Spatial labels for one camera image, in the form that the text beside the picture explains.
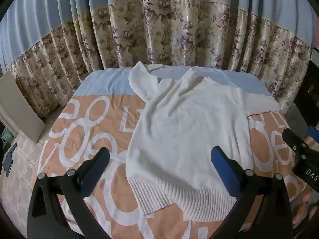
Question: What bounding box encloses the dark flat floor object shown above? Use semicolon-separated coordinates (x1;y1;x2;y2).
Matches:
2;142;17;176

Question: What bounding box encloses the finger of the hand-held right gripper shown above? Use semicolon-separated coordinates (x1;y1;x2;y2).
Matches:
282;128;307;155
307;125;319;140

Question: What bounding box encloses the beige flat board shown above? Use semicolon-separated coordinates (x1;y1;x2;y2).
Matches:
0;70;46;143

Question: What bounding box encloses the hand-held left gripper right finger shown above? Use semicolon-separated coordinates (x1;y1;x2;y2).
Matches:
211;146;297;239

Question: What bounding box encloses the orange and blue printed bedsheet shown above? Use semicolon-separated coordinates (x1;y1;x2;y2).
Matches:
37;66;310;239

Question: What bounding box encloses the floral and blue curtain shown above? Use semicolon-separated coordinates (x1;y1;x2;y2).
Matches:
0;0;319;118

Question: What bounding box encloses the person's right hand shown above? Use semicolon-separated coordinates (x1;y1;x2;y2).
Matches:
293;189;315;227

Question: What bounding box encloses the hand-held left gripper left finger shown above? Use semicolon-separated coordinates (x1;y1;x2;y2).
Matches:
28;147;111;239

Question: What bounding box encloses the white knit sweater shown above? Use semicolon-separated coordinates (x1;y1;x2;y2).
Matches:
126;62;283;216

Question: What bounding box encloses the dark wooden furniture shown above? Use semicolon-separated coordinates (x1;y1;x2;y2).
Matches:
291;52;319;132

